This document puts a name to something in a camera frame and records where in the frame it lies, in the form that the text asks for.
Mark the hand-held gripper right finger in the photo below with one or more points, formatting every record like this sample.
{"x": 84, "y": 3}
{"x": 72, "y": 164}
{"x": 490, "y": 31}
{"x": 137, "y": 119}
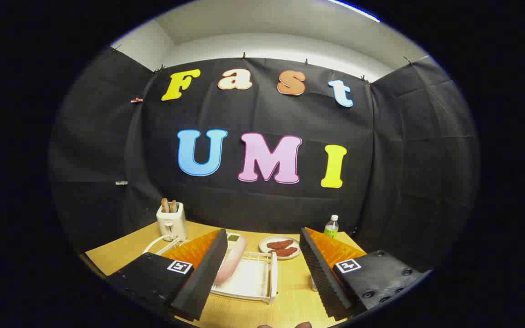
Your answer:
{"x": 321, "y": 278}

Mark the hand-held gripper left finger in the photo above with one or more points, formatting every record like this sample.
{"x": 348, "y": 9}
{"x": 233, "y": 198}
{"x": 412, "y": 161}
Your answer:
{"x": 205, "y": 278}

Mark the pink plate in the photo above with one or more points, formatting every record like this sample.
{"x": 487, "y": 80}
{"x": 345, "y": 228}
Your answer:
{"x": 233, "y": 262}

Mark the white divided condiment dish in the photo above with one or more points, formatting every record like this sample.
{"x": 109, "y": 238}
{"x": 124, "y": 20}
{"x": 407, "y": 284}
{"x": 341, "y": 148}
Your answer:
{"x": 233, "y": 237}

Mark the white plate with meat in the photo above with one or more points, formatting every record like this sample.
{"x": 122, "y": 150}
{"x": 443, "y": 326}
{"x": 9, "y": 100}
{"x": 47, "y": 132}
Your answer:
{"x": 265, "y": 251}

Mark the brown meat patty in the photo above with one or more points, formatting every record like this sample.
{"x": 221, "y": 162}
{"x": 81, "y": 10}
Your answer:
{"x": 280, "y": 244}
{"x": 284, "y": 251}

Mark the green label drink bottle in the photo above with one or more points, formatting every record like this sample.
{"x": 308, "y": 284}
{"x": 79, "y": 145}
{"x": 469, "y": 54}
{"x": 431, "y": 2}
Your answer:
{"x": 331, "y": 230}

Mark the white toaster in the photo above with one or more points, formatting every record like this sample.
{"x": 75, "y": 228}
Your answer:
{"x": 171, "y": 223}

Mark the brown toast slice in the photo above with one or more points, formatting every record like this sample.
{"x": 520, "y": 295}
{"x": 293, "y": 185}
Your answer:
{"x": 164, "y": 205}
{"x": 173, "y": 207}

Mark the black backdrop cloth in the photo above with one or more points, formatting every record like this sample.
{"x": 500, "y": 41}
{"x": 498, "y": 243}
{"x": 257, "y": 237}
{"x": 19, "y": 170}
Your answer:
{"x": 267, "y": 114}

